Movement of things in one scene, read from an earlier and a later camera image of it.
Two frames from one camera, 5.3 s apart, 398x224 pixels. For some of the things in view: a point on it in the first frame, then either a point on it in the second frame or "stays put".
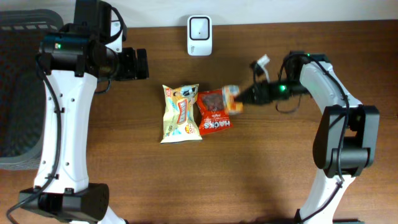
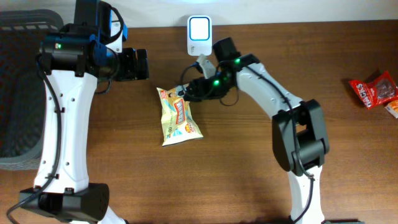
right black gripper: [263, 94] to [203, 94]
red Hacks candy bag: [213, 112] to [381, 90]
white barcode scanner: [199, 35] stays put
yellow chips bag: [180, 121] stays put
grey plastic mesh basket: [22, 94] stays put
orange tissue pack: [229, 92] to [392, 107]
